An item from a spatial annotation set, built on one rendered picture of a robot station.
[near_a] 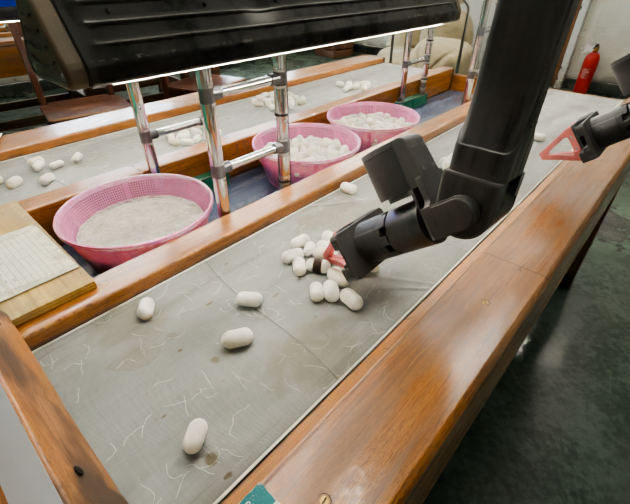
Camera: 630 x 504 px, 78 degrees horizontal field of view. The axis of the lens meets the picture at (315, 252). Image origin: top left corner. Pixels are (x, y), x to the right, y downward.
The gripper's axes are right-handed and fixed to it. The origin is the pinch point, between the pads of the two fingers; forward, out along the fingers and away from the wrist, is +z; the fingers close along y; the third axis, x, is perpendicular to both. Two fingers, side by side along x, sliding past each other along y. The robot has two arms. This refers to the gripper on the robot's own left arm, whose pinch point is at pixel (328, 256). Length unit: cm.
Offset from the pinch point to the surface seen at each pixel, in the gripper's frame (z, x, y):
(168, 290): 11.7, -7.2, 19.5
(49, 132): 67, -58, 7
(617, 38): 41, -9, -499
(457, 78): 35, -26, -139
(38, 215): 38, -30, 24
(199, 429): -6.2, 5.6, 29.2
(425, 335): -14.8, 11.8, 5.0
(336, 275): -2.9, 2.4, 2.8
